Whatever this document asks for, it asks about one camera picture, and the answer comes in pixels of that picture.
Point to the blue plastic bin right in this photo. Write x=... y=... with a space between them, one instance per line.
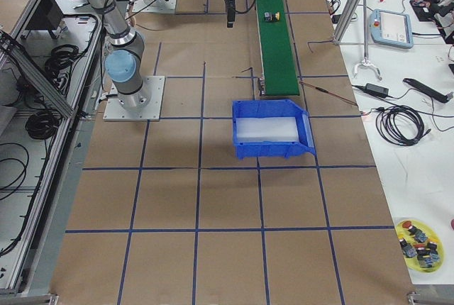
x=267 y=109

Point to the black power adapter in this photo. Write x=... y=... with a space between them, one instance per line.
x=375 y=90

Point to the green conveyor belt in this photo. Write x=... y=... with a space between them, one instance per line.
x=279 y=75

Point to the white foam pad right bin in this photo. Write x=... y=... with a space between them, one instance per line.
x=273 y=129

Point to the aluminium frame post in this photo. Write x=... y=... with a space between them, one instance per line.
x=342 y=25

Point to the black flat bar tool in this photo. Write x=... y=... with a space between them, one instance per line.
x=421 y=87

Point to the grey claw stand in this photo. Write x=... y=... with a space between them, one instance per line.
x=365 y=63

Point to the yellow mushroom push button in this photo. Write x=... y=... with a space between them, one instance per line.
x=271 y=17

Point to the teach pendant tablet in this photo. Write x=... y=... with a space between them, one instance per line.
x=391 y=28

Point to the aluminium rack frame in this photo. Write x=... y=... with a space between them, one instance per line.
x=47 y=73

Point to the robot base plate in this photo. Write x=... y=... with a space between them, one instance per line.
x=143 y=109
x=154 y=6

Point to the yellow plate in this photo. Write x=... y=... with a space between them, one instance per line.
x=421 y=247

